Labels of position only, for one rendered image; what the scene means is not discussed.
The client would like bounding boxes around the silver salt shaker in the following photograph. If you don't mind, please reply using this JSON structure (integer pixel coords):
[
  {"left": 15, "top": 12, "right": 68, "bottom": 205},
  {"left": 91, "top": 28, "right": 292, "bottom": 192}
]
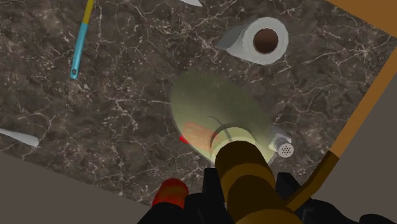
[{"left": 268, "top": 125, "right": 295, "bottom": 159}]

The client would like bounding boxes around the white paper towel roll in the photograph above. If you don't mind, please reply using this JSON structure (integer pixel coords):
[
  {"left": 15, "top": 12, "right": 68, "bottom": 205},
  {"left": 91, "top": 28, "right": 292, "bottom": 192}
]
[{"left": 216, "top": 17, "right": 290, "bottom": 66}]

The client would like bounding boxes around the blue and yellow handled tool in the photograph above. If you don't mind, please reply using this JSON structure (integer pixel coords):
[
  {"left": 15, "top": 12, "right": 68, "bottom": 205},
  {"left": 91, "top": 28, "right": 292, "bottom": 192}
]
[{"left": 69, "top": 0, "right": 95, "bottom": 80}]

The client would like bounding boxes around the green bottle with gold neck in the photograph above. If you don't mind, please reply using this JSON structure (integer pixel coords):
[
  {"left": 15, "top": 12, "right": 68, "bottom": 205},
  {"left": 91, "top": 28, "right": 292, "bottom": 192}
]
[{"left": 169, "top": 70, "right": 303, "bottom": 224}]

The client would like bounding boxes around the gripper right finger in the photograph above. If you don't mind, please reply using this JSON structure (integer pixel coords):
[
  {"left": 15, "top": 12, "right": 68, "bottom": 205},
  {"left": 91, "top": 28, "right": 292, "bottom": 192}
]
[{"left": 275, "top": 172, "right": 397, "bottom": 224}]

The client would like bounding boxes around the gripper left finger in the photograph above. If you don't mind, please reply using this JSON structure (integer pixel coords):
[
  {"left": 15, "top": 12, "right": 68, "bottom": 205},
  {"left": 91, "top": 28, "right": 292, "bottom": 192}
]
[{"left": 137, "top": 167, "right": 234, "bottom": 224}]

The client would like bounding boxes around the white flat object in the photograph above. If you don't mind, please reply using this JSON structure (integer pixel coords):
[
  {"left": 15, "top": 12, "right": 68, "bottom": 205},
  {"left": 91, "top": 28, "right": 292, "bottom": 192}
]
[
  {"left": 0, "top": 128, "right": 40, "bottom": 148},
  {"left": 179, "top": 0, "right": 203, "bottom": 8}
]

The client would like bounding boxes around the red round object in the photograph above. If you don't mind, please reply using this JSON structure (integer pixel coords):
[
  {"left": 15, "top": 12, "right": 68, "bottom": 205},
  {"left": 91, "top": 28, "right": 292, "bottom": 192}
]
[{"left": 151, "top": 178, "right": 190, "bottom": 209}]

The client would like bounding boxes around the orange wooden counter cabinet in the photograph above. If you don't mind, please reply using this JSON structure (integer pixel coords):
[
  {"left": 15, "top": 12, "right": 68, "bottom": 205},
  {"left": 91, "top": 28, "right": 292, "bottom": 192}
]
[{"left": 286, "top": 46, "right": 397, "bottom": 212}]

